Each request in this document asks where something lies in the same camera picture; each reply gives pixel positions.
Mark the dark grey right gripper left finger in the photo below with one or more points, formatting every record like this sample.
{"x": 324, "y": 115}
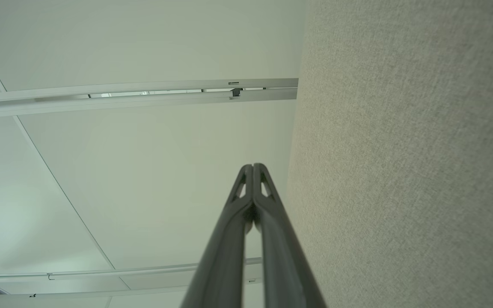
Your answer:
{"x": 225, "y": 256}

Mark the grey aluminium frame post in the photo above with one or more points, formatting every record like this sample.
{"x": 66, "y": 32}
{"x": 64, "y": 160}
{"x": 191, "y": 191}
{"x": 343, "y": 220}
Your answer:
{"x": 144, "y": 102}

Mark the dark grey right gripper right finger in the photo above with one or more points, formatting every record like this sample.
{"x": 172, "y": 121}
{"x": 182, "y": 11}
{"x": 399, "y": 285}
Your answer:
{"x": 285, "y": 265}

